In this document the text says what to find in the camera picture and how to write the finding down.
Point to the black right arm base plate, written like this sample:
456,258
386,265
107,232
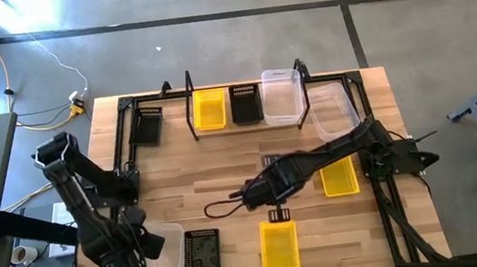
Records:
406,158

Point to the black desk beam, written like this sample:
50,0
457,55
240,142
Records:
31,227

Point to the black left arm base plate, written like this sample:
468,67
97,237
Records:
91,199

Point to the clear plastic storage bin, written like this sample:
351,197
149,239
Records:
282,98
169,260
331,110

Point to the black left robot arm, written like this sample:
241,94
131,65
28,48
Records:
68,191

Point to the yellow slotted plastic basket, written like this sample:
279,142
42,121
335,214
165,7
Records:
209,109
279,247
340,180

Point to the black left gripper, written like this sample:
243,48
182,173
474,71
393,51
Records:
129,247

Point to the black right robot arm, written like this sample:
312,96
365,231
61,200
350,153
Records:
336,146

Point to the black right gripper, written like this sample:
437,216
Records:
272,184

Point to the yellow white power plug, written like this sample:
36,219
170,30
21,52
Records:
77,108

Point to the black frame wooden shelf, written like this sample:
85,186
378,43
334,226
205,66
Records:
220,131

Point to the white cup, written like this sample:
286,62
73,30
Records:
27,255

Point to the white box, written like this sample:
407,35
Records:
60,214

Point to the black aluminium table frame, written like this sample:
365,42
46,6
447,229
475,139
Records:
353,76

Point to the white floor scrap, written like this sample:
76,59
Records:
158,49

